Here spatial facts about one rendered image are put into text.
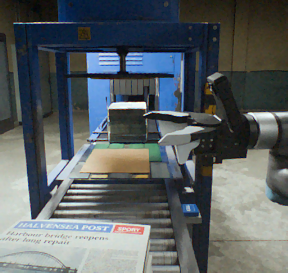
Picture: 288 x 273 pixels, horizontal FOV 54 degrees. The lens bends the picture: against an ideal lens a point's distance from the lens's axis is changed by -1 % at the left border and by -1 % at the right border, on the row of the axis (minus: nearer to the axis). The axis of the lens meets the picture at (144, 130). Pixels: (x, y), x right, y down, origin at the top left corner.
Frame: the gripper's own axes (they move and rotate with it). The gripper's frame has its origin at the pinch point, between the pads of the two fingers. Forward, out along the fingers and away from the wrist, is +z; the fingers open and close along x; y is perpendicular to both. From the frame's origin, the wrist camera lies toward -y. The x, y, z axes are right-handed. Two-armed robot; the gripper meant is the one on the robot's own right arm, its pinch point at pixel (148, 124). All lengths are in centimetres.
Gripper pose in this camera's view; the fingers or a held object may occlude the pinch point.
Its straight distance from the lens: 52.8
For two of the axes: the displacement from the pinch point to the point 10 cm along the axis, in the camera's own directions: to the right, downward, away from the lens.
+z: -9.9, 0.4, -1.6
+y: -0.2, 9.4, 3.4
